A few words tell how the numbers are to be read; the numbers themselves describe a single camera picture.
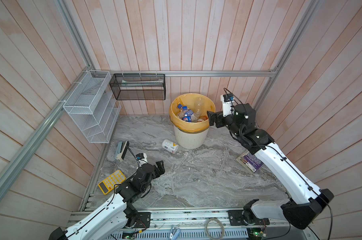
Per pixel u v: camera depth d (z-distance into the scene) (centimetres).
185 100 94
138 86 104
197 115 93
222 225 72
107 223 50
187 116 85
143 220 73
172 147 95
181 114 90
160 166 72
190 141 92
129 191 57
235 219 73
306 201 39
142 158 70
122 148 98
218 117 60
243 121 49
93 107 72
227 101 56
